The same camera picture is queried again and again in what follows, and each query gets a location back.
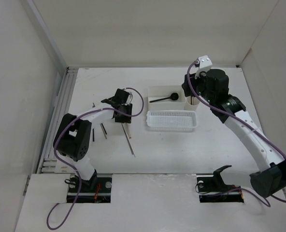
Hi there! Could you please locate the white perforated box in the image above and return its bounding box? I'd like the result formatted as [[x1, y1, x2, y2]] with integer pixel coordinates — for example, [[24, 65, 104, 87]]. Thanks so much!
[[147, 86, 186, 111]]

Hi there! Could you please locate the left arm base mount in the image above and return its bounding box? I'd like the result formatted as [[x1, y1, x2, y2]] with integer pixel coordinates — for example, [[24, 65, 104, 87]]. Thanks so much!
[[64, 174, 113, 203]]

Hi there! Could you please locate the silver metal chopstick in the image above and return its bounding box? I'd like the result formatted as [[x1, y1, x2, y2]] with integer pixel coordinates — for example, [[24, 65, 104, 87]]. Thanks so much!
[[122, 123, 136, 157]]

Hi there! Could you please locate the black spoon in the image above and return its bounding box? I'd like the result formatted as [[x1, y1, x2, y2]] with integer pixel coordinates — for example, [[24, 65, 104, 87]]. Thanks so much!
[[149, 92, 179, 103]]

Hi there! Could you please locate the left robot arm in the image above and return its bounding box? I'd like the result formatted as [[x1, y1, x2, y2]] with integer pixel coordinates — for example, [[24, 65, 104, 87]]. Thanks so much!
[[53, 89, 132, 192]]

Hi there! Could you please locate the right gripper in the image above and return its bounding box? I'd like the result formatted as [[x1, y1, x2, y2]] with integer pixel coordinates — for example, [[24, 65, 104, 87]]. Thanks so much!
[[181, 69, 215, 104]]

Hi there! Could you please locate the beige spoon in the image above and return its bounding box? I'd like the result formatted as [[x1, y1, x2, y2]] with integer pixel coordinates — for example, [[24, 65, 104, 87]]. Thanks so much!
[[124, 123, 132, 139]]

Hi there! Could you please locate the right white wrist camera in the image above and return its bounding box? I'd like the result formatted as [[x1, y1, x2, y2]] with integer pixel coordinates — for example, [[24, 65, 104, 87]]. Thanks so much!
[[196, 55, 213, 73]]

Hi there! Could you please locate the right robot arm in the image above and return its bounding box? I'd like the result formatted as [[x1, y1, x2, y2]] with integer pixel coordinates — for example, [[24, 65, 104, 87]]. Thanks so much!
[[182, 69, 286, 198]]

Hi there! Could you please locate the beige cup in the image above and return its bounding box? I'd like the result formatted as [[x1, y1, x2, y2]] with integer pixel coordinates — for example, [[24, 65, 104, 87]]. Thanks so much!
[[185, 96, 200, 111]]

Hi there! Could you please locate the white mesh tray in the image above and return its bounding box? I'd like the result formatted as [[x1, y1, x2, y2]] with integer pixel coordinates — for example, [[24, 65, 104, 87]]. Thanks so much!
[[146, 110, 198, 132]]

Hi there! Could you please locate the aluminium rail frame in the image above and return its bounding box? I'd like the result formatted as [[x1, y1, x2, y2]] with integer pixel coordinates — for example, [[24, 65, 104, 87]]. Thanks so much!
[[35, 67, 78, 174]]

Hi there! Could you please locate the grey chopstick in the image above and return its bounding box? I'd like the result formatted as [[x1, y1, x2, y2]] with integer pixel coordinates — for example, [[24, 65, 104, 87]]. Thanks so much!
[[100, 123, 107, 139]]

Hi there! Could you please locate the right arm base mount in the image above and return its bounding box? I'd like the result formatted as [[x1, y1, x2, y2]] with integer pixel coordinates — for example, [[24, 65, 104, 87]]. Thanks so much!
[[195, 165, 244, 203]]

